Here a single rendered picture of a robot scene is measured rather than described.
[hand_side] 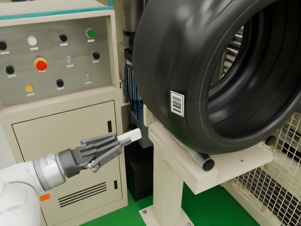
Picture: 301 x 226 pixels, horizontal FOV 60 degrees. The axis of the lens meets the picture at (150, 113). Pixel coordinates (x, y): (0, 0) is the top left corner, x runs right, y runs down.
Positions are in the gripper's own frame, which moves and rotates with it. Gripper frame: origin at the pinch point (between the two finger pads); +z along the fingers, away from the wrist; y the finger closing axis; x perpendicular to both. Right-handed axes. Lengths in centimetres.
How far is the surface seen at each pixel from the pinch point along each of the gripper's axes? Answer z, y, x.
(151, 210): 15, 42, 104
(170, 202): 22, 26, 81
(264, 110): 53, -2, 12
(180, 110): 10.8, -12.1, -12.0
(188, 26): 16.5, -8.4, -30.4
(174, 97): 10.4, -10.3, -15.2
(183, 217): 31, 28, 106
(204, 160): 19.9, -9.2, 13.4
